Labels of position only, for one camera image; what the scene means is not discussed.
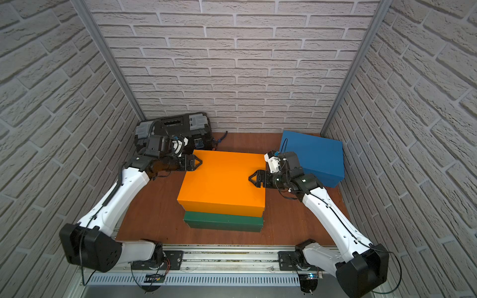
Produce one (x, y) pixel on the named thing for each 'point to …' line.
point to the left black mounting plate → (172, 260)
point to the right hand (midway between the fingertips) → (259, 179)
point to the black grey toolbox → (195, 127)
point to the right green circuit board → (308, 275)
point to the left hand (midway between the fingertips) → (197, 159)
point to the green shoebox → (223, 222)
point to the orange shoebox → (220, 185)
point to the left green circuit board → (154, 278)
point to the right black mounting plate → (285, 262)
